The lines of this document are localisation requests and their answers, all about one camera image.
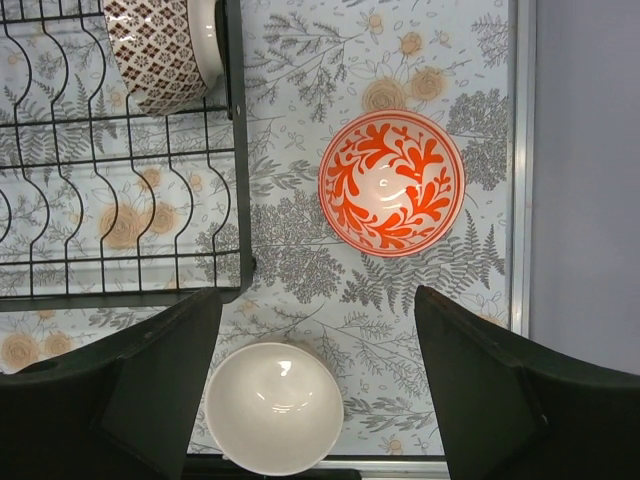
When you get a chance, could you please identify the floral patterned table mat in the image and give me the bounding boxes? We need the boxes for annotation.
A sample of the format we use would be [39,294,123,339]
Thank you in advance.
[1,1,515,456]

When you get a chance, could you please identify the black wire dish rack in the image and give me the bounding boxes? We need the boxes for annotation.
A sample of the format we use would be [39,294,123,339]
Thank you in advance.
[1,1,255,312]

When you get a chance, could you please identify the brown diamond patterned bowl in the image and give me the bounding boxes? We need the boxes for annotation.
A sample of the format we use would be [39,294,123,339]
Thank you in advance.
[102,0,226,117]

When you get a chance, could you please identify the orange floral patterned bowl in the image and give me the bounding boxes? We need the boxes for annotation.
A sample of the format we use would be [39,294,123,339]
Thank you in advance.
[318,109,466,258]

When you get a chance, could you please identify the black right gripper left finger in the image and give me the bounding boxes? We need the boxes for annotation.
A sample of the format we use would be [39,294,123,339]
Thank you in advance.
[1,288,222,479]

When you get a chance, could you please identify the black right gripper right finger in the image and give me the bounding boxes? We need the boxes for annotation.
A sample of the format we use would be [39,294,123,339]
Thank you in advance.
[414,286,639,479]

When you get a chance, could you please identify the cream bowl right side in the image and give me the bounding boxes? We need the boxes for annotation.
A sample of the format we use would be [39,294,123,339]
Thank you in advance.
[203,342,344,476]

